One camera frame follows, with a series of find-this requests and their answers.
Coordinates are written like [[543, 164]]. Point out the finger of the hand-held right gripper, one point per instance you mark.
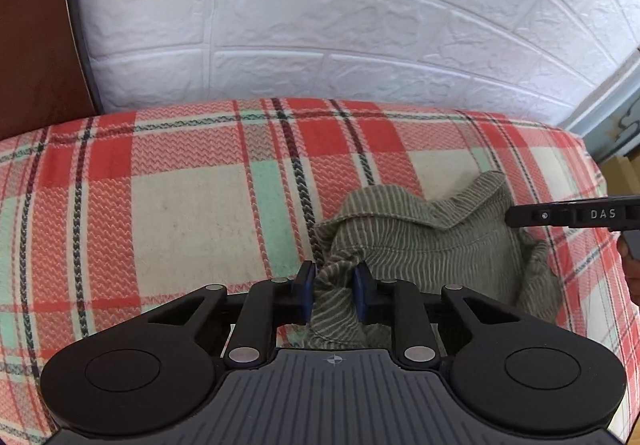
[[537, 216]]

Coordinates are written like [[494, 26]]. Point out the blue cartoon painted panel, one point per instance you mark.
[[605, 135]]

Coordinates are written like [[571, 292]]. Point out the red plaid blanket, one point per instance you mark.
[[175, 205]]

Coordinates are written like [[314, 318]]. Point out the person's right hand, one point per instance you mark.
[[634, 282]]

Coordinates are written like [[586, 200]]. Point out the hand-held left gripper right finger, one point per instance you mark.
[[361, 297]]

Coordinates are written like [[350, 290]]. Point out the cardboard box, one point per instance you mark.
[[622, 177]]

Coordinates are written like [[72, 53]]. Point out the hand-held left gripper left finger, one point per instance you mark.
[[306, 295]]

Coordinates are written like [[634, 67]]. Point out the brown wooden headboard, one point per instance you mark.
[[35, 35]]

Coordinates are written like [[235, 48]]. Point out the green white checked shirt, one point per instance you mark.
[[440, 245]]

